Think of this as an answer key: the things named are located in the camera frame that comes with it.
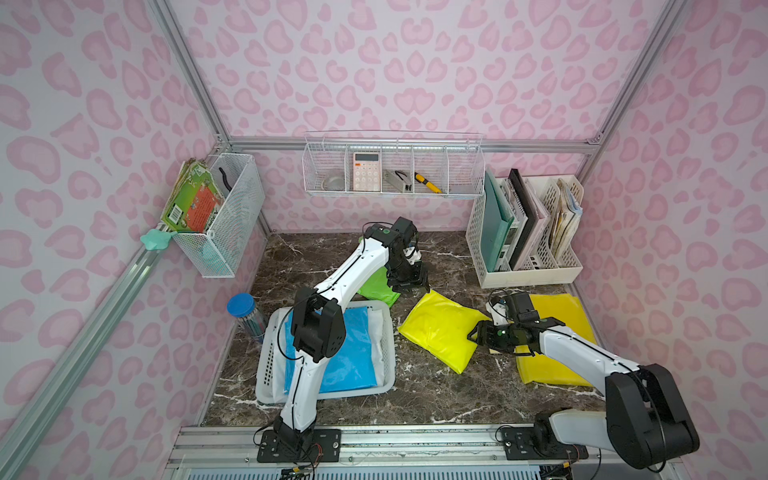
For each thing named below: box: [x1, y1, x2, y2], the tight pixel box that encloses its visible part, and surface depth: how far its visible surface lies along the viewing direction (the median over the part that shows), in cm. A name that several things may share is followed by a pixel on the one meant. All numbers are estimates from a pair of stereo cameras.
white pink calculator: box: [353, 152, 381, 192], surface depth 97 cm
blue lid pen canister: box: [226, 293, 267, 342], surface depth 80 cm
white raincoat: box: [367, 307, 385, 387], surface depth 87 cm
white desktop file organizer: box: [466, 175, 584, 288], surface depth 97 cm
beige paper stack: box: [550, 178, 583, 259], surface depth 95 cm
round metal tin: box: [321, 176, 345, 191], surface depth 99 cm
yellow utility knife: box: [414, 172, 443, 194], surface depth 100 cm
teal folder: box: [482, 168, 515, 272], surface depth 89 cm
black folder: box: [509, 168, 547, 271], surface depth 91 cm
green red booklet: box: [161, 158, 225, 233], surface depth 73 cm
